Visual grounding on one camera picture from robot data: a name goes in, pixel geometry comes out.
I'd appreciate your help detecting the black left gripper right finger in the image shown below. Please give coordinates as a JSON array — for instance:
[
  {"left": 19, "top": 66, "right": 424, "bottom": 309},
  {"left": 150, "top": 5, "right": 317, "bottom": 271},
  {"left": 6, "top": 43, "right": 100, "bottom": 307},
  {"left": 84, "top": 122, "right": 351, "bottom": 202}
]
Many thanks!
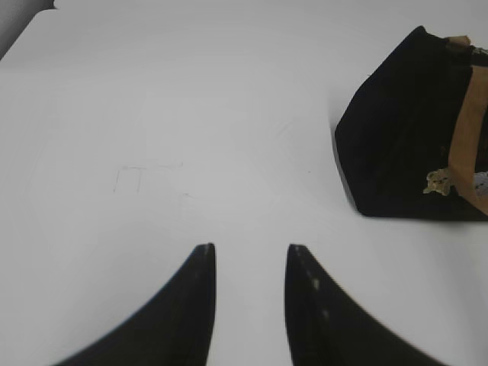
[{"left": 284, "top": 244, "right": 438, "bottom": 365}]

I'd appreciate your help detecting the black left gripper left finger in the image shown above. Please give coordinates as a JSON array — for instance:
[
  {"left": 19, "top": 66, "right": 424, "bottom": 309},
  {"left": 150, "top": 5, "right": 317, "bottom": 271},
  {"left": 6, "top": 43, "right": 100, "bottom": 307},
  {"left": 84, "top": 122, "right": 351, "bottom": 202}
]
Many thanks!
[{"left": 60, "top": 243, "right": 217, "bottom": 366}]

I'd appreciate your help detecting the gold zipper pull charm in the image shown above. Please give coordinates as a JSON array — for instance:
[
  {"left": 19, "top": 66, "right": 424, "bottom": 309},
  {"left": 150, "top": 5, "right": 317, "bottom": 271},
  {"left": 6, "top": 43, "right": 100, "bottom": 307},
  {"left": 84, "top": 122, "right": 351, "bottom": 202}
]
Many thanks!
[{"left": 422, "top": 168, "right": 452, "bottom": 196}]

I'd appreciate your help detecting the black fabric bag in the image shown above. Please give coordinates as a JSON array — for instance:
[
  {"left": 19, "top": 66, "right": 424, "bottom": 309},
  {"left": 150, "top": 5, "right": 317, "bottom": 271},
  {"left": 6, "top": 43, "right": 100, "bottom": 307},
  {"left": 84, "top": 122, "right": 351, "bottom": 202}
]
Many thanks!
[{"left": 335, "top": 26, "right": 487, "bottom": 221}]

